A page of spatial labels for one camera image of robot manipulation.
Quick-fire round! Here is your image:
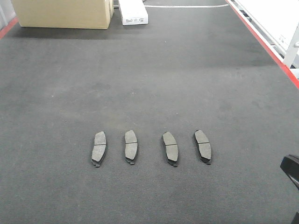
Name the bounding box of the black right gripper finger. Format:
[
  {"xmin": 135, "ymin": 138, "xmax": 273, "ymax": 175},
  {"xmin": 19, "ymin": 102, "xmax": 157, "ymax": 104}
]
[{"xmin": 280, "ymin": 154, "xmax": 299, "ymax": 188}]

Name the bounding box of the white long box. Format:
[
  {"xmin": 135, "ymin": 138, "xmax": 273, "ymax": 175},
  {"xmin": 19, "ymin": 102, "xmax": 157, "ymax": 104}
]
[{"xmin": 118, "ymin": 0, "xmax": 149, "ymax": 26}]

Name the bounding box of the cardboard box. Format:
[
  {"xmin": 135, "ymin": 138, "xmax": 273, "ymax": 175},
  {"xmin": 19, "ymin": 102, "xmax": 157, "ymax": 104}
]
[{"xmin": 12, "ymin": 0, "xmax": 114, "ymax": 29}]

